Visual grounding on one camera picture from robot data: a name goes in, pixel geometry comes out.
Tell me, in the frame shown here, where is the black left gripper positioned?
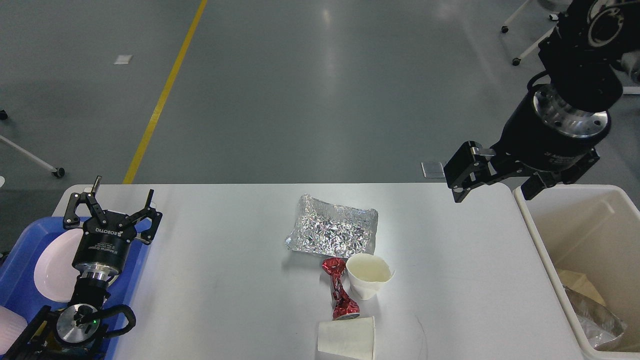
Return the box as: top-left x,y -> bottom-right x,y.
62,175 -> 163,277

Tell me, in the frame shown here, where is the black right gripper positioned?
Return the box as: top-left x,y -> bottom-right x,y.
443,84 -> 612,203

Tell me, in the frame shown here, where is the pink plate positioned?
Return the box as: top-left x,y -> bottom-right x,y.
33,228 -> 121,303

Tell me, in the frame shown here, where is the foil with tissue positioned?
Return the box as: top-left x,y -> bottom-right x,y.
563,286 -> 627,351

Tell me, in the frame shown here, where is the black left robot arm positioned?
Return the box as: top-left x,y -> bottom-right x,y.
3,177 -> 163,360

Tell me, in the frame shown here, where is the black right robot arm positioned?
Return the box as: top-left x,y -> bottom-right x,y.
443,0 -> 639,203

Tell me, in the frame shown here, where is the white chair base left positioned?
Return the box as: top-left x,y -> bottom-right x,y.
0,135 -> 66,179

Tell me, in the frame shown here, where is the blue plastic tray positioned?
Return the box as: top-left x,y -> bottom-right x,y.
0,217 -> 148,360

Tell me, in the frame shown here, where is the beige plastic bin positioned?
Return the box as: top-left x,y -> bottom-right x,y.
513,184 -> 640,360

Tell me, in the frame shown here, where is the white bar on floor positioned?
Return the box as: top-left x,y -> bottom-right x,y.
622,86 -> 640,96

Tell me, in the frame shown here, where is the crumpled white paper cup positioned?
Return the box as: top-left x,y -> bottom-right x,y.
346,253 -> 395,301

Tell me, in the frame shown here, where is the white office chair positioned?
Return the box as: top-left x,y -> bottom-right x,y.
499,0 -> 566,68

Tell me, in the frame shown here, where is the crumpled aluminium foil sheet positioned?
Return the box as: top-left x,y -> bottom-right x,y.
285,194 -> 378,259

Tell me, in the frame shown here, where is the red foil wrapper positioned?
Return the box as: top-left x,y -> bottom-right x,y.
321,257 -> 361,321

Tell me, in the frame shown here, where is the white paper cup lying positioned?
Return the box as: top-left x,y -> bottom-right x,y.
317,316 -> 376,360

